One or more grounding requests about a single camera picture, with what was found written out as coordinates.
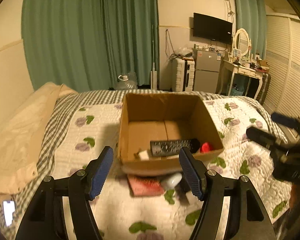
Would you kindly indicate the white dressing table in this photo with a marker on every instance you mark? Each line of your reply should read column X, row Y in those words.
column 242, row 71

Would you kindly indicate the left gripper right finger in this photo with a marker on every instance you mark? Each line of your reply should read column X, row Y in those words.
column 247, row 218

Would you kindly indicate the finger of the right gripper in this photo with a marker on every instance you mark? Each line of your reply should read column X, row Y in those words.
column 286, row 121
column 263, row 138

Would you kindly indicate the brown cardboard box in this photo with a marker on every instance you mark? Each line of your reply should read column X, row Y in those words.
column 166, row 116

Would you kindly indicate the silver mini fridge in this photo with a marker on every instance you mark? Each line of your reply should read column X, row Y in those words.
column 207, row 67

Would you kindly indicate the light blue earbud case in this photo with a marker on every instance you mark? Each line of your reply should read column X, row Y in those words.
column 171, row 181

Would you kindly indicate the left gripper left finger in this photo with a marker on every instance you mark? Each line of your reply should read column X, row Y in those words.
column 44, row 216

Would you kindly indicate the white oval vanity mirror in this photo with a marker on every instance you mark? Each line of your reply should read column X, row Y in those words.
column 241, row 41

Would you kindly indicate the cream pillow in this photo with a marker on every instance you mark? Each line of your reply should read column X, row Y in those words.
column 22, row 135

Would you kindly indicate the clear water jug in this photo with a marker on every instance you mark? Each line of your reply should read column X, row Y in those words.
column 126, row 81

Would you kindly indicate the white power adapter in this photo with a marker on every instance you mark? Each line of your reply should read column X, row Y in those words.
column 144, row 155

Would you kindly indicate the white suitcase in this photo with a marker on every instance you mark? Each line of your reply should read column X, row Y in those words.
column 182, row 75

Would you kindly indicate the lit smartphone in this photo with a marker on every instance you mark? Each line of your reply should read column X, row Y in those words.
column 9, row 209

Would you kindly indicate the white louvered wardrobe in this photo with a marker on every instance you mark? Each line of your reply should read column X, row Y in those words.
column 283, row 57

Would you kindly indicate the red small object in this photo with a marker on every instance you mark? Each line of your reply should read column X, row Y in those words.
column 206, row 147

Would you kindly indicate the black remote control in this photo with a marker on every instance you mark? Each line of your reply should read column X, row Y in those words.
column 171, row 147

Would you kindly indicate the black wall television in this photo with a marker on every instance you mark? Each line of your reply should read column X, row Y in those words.
column 212, row 28

